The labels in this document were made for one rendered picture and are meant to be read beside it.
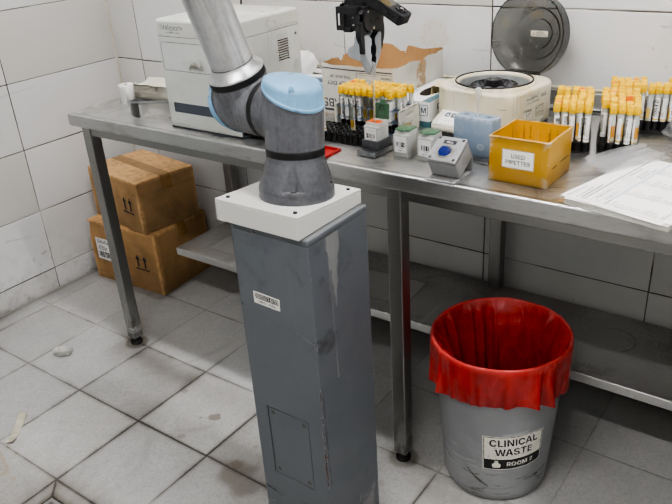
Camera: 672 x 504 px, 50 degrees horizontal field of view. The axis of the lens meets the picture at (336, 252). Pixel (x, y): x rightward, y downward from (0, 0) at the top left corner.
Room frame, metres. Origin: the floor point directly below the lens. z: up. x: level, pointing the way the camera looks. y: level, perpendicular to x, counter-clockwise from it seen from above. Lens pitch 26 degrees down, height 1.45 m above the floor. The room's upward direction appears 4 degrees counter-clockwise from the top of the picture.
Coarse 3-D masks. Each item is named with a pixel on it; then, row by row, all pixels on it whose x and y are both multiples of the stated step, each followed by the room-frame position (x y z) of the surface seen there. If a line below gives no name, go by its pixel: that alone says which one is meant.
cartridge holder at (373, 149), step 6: (384, 138) 1.67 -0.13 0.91; (390, 138) 1.68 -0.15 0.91; (366, 144) 1.67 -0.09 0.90; (372, 144) 1.66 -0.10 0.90; (378, 144) 1.65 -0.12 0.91; (384, 144) 1.66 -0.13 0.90; (390, 144) 1.68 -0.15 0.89; (360, 150) 1.66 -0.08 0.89; (366, 150) 1.65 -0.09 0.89; (372, 150) 1.65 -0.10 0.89; (378, 150) 1.64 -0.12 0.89; (384, 150) 1.66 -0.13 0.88; (372, 156) 1.63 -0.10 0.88
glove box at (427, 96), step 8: (440, 80) 2.07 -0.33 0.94; (424, 88) 1.99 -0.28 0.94; (432, 88) 1.95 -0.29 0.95; (408, 96) 1.92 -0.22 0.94; (416, 96) 1.91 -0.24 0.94; (424, 96) 1.91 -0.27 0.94; (432, 96) 1.90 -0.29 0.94; (424, 104) 1.85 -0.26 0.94; (432, 104) 1.86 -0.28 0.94; (424, 112) 1.85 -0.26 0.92; (432, 112) 1.86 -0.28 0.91; (424, 120) 1.85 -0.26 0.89; (432, 120) 1.86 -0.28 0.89
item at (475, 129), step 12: (456, 120) 1.61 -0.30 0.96; (468, 120) 1.58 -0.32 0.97; (480, 120) 1.56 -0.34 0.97; (492, 120) 1.55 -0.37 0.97; (456, 132) 1.61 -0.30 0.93; (468, 132) 1.58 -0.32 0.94; (480, 132) 1.56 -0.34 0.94; (492, 132) 1.55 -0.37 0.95; (480, 144) 1.56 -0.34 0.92; (480, 156) 1.56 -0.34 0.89
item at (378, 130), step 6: (372, 120) 1.69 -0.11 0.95; (378, 120) 1.69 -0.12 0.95; (384, 120) 1.68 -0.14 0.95; (366, 126) 1.67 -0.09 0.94; (372, 126) 1.66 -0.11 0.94; (378, 126) 1.66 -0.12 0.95; (384, 126) 1.67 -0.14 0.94; (366, 132) 1.67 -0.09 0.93; (372, 132) 1.66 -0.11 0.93; (378, 132) 1.65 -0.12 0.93; (384, 132) 1.67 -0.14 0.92; (366, 138) 1.67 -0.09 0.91; (372, 138) 1.66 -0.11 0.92; (378, 138) 1.65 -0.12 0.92
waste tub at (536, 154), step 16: (512, 128) 1.53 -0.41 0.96; (528, 128) 1.53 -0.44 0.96; (544, 128) 1.50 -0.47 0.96; (560, 128) 1.48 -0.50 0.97; (496, 144) 1.44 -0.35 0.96; (512, 144) 1.42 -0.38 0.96; (528, 144) 1.39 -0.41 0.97; (544, 144) 1.37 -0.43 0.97; (560, 144) 1.42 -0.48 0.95; (496, 160) 1.44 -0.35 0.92; (512, 160) 1.41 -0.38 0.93; (528, 160) 1.39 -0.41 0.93; (544, 160) 1.37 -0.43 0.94; (560, 160) 1.42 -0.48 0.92; (496, 176) 1.44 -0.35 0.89; (512, 176) 1.41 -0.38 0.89; (528, 176) 1.39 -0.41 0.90; (544, 176) 1.37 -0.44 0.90; (560, 176) 1.43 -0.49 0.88
